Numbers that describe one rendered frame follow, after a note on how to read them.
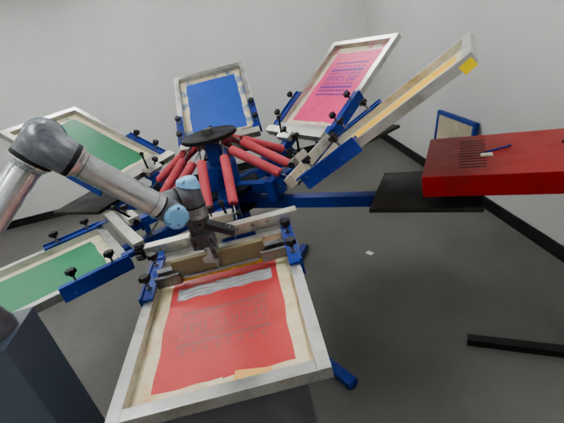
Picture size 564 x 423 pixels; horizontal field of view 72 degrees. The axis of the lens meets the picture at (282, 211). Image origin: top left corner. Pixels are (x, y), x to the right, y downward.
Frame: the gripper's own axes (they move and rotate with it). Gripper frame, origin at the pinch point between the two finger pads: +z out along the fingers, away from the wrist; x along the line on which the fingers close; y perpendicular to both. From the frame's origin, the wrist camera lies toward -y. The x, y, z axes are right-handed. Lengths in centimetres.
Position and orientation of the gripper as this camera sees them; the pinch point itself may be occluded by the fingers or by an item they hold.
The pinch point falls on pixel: (220, 261)
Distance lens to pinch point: 151.6
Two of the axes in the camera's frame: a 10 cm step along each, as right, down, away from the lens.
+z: 2.1, 8.8, 4.3
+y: -9.7, 2.4, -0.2
